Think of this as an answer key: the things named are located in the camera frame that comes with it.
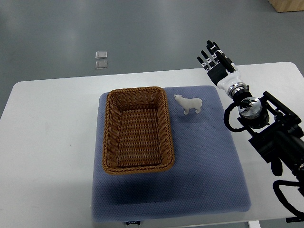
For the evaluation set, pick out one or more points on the wooden box corner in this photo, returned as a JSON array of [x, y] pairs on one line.
[[287, 5]]

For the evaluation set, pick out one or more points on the blue textured mat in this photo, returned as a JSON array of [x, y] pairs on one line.
[[206, 178]]

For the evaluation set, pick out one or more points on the black object at edge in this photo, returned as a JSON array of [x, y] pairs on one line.
[[294, 220]]

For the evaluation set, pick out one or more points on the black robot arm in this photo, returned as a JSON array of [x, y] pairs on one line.
[[275, 135]]

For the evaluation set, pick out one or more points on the black label tag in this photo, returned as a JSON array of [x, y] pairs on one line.
[[133, 223]]

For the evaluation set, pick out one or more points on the upper metal floor plate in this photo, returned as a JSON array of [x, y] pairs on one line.
[[101, 55]]

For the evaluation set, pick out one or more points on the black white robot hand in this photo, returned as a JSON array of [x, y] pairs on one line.
[[221, 69]]

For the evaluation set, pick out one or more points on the brown wicker basket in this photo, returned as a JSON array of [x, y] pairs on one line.
[[137, 131]]

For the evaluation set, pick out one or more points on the white bear figurine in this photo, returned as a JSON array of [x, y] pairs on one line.
[[187, 104]]

